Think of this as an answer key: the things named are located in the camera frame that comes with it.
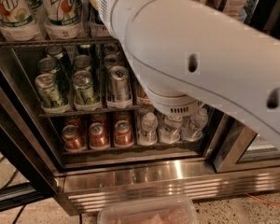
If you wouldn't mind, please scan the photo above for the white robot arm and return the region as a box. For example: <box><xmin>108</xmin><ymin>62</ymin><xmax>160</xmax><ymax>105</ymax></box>
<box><xmin>90</xmin><ymin>0</ymin><xmax>280</xmax><ymax>150</ymax></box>

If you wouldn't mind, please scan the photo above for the green can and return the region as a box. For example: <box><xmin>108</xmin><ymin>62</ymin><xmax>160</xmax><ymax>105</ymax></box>
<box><xmin>72</xmin><ymin>70</ymin><xmax>99</xmax><ymax>105</ymax></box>
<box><xmin>73</xmin><ymin>55</ymin><xmax>93</xmax><ymax>72</ymax></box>
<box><xmin>38</xmin><ymin>57</ymin><xmax>64</xmax><ymax>77</ymax></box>
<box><xmin>35</xmin><ymin>73</ymin><xmax>68</xmax><ymax>108</ymax></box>

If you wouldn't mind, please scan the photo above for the green can middle left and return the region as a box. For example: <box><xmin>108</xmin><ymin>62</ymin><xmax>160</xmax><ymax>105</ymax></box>
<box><xmin>38</xmin><ymin>57</ymin><xmax>64</xmax><ymax>77</ymax></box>

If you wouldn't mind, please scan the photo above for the silver can front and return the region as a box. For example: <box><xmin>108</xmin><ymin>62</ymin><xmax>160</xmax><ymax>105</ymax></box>
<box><xmin>109</xmin><ymin>66</ymin><xmax>130</xmax><ymax>103</ymax></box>

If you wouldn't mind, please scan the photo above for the green can front left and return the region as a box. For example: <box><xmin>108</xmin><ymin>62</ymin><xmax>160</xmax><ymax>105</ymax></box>
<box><xmin>35</xmin><ymin>73</ymin><xmax>68</xmax><ymax>108</ymax></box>

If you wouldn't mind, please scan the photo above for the stainless steel fridge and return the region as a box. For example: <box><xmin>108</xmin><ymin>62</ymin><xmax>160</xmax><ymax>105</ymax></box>
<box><xmin>0</xmin><ymin>0</ymin><xmax>280</xmax><ymax>216</ymax></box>

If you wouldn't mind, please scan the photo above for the red can front middle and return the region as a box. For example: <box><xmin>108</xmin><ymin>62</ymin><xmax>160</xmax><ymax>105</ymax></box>
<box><xmin>89</xmin><ymin>122</ymin><xmax>108</xmax><ymax>149</ymax></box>

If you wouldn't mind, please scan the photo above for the red can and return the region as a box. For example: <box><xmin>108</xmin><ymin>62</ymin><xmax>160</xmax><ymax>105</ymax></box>
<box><xmin>62</xmin><ymin>125</ymin><xmax>85</xmax><ymax>152</ymax></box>
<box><xmin>89</xmin><ymin>122</ymin><xmax>108</xmax><ymax>149</ymax></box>
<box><xmin>114</xmin><ymin>120</ymin><xmax>133</xmax><ymax>147</ymax></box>

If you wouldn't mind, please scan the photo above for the red can front right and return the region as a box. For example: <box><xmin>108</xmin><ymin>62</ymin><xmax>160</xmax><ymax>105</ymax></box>
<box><xmin>114</xmin><ymin>120</ymin><xmax>133</xmax><ymax>147</ymax></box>

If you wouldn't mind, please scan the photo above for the red can front left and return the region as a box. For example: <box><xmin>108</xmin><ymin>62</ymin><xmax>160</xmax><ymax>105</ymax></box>
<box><xmin>62</xmin><ymin>125</ymin><xmax>85</xmax><ymax>152</ymax></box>

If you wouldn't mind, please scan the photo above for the water bottle left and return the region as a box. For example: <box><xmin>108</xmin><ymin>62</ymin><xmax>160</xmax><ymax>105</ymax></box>
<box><xmin>139</xmin><ymin>112</ymin><xmax>158</xmax><ymax>146</ymax></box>

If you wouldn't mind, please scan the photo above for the water bottle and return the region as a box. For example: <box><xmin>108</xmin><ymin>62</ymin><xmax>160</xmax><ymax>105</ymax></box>
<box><xmin>139</xmin><ymin>112</ymin><xmax>158</xmax><ymax>146</ymax></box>
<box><xmin>160</xmin><ymin>116</ymin><xmax>183</xmax><ymax>144</ymax></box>
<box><xmin>182</xmin><ymin>108</ymin><xmax>208</xmax><ymax>142</ymax></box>

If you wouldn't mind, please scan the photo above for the water bottle middle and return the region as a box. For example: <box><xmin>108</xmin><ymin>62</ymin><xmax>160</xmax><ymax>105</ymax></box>
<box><xmin>160</xmin><ymin>116</ymin><xmax>183</xmax><ymax>144</ymax></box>

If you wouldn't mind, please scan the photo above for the water bottle right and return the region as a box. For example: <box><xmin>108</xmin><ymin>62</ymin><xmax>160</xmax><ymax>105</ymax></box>
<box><xmin>182</xmin><ymin>108</ymin><xmax>208</xmax><ymax>142</ymax></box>

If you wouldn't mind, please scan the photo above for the clear plastic food container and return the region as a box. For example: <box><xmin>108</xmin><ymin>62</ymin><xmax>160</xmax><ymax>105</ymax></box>
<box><xmin>97</xmin><ymin>195</ymin><xmax>200</xmax><ymax>224</ymax></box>

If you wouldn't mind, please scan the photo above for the orange cable on floor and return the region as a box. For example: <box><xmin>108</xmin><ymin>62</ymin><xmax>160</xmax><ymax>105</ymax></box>
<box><xmin>245</xmin><ymin>193</ymin><xmax>280</xmax><ymax>207</ymax></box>

